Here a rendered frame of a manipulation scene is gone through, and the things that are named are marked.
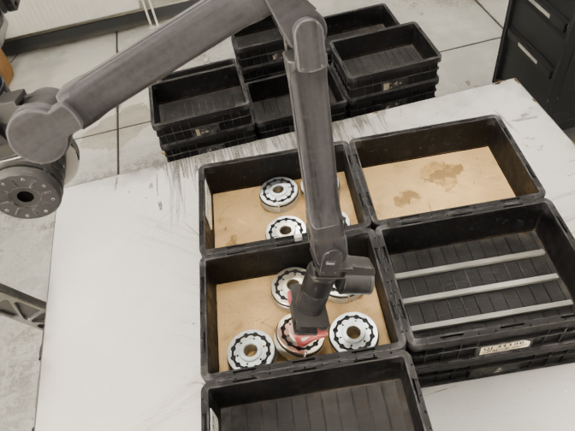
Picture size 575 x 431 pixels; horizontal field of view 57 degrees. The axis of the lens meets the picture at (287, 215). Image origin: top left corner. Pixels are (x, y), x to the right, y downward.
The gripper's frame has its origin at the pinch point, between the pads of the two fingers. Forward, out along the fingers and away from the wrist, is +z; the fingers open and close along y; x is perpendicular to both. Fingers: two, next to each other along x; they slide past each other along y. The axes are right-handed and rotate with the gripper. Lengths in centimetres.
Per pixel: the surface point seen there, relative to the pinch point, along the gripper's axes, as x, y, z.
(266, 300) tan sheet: 4.6, 12.3, 6.6
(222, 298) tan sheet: 14.2, 15.0, 9.7
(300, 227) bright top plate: -4.5, 29.0, -0.8
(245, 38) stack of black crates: -6, 185, 27
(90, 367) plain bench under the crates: 44, 12, 34
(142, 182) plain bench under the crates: 36, 74, 27
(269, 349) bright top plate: 5.7, -1.5, 4.7
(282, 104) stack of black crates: -22, 144, 36
